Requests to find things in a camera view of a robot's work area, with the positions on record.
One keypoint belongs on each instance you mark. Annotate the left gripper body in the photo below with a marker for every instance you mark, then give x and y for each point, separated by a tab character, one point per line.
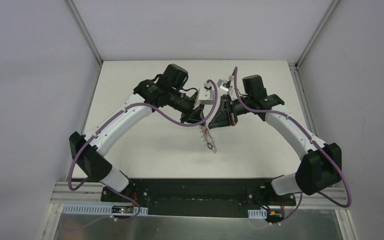
193	111

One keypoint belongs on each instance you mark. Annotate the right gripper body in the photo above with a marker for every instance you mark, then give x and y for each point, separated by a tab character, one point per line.
227	110

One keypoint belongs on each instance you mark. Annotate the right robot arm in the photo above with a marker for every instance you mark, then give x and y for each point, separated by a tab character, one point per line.
319	161

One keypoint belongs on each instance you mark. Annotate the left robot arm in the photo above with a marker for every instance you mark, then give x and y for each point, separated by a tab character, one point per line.
88	150

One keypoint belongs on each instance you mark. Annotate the right controller board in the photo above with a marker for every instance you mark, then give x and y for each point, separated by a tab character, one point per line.
275	216

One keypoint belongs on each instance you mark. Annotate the controller board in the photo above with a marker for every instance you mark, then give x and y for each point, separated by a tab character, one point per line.
275	216
122	210

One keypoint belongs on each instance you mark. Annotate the left controller board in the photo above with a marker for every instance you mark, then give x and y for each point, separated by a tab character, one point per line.
122	210

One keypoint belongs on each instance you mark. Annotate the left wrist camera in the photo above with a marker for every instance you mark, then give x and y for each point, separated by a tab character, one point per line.
205	95

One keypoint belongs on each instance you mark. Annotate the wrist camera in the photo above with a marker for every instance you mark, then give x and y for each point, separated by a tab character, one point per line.
205	95
227	86

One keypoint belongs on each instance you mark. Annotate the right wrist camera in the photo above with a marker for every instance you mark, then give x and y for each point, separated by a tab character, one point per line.
227	86

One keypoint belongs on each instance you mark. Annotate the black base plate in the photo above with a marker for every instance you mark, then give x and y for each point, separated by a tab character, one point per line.
205	197

